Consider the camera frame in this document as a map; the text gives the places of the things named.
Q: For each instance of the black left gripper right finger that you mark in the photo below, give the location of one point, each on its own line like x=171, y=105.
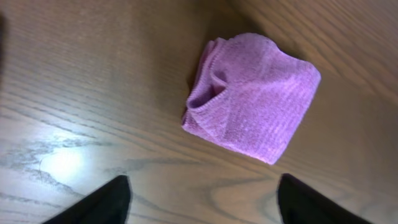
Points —
x=300, y=204

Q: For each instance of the purple microfiber cloth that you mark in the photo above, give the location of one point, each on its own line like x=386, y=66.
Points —
x=249, y=96

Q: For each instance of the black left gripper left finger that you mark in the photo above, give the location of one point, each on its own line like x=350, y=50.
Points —
x=106, y=205

